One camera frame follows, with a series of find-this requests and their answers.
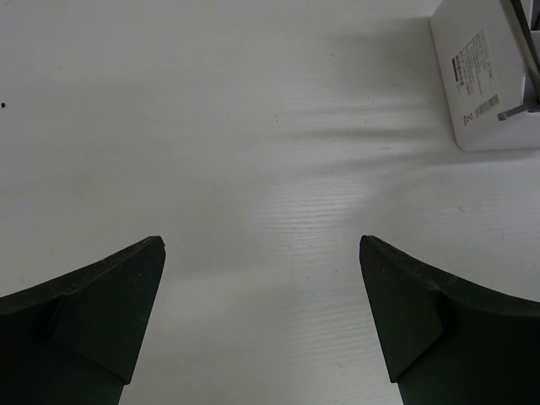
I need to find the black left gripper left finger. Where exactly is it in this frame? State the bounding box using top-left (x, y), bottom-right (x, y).
top-left (1, 236), bottom-right (165, 404)

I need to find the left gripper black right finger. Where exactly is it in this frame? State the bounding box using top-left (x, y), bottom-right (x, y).
top-left (359, 235), bottom-right (539, 404)

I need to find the white compartment organizer box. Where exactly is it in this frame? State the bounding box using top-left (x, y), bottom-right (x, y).
top-left (430, 1), bottom-right (539, 151)

